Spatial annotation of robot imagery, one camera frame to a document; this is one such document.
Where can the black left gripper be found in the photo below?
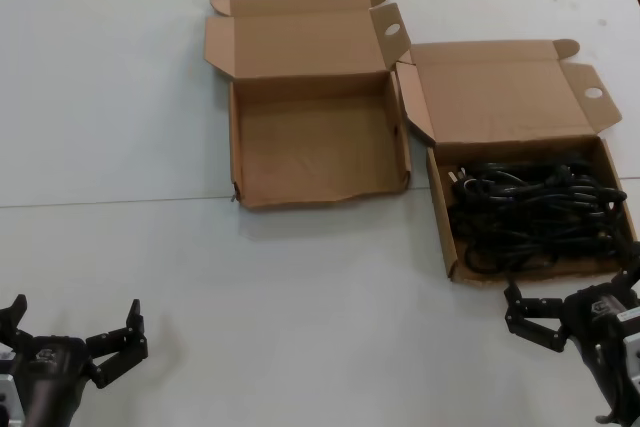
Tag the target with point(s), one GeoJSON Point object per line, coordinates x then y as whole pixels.
{"type": "Point", "coordinates": [50, 362]}

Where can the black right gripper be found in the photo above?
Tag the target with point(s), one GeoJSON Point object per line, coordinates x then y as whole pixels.
{"type": "Point", "coordinates": [595, 317]}

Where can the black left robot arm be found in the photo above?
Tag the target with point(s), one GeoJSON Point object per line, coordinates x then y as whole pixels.
{"type": "Point", "coordinates": [50, 409]}

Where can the open cardboard box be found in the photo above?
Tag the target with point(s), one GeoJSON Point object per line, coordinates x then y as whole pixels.
{"type": "Point", "coordinates": [500, 92]}

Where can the open cardboard box torn edge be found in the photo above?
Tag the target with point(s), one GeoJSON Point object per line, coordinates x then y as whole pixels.
{"type": "Point", "coordinates": [320, 147]}

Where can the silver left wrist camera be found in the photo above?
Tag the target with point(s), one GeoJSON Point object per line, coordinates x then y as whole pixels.
{"type": "Point", "coordinates": [7, 392]}

